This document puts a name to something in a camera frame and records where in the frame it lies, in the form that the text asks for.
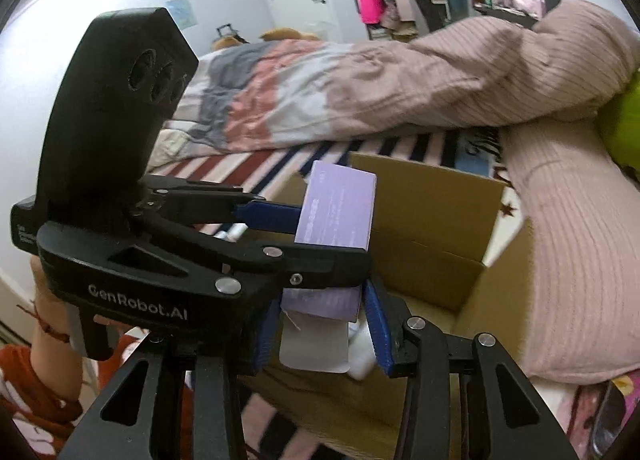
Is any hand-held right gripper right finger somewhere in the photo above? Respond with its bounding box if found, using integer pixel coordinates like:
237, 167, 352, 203
362, 279, 581, 460

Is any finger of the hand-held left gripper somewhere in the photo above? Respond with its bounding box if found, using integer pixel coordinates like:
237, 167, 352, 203
132, 212, 373, 291
142, 175, 307, 237

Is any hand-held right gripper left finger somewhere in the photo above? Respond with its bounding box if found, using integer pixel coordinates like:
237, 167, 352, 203
57, 290, 283, 460

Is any purple box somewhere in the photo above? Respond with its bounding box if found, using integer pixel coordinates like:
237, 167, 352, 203
294, 160, 378, 251
280, 286, 362, 323

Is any cardboard box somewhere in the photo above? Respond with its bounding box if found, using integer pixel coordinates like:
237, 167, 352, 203
237, 151, 538, 460

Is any white bottle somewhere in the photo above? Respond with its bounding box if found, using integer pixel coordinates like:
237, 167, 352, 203
347, 317, 383, 382

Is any white packet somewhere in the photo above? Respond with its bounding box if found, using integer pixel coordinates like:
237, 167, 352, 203
278, 311, 352, 375

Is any patchwork duvet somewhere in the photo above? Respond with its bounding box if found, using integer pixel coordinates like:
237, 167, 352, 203
150, 37, 421, 157

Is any striped bed sheet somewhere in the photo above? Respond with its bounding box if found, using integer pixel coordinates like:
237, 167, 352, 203
150, 127, 528, 242

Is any brown plush toy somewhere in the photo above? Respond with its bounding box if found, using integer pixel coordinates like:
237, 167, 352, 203
259, 27, 322, 44

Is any pink ribbed blanket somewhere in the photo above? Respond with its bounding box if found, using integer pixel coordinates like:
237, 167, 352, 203
324, 0, 640, 387

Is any pink container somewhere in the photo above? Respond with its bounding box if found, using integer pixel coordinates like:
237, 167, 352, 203
356, 0, 385, 26

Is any black phone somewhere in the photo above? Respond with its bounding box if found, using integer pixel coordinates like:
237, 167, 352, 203
586, 379, 632, 458

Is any green plush cushion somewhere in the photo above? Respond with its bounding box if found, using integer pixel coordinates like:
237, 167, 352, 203
596, 69, 640, 168

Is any wall poster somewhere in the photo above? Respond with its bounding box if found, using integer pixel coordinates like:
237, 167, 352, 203
164, 0, 197, 32

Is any red string bracelet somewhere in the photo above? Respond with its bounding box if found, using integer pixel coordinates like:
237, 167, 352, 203
17, 301, 72, 344

